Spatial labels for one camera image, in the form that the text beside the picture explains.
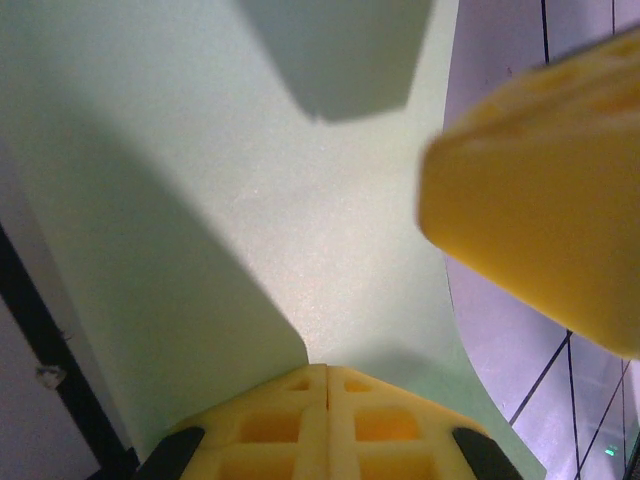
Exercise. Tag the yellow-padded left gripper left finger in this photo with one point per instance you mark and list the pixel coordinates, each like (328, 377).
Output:
(260, 435)

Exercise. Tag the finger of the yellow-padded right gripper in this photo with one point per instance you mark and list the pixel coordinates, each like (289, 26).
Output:
(540, 200)

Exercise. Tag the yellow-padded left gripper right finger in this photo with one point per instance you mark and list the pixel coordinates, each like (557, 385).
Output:
(400, 440)

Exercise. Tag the light green paper sheet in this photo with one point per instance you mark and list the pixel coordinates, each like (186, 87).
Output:
(320, 240)

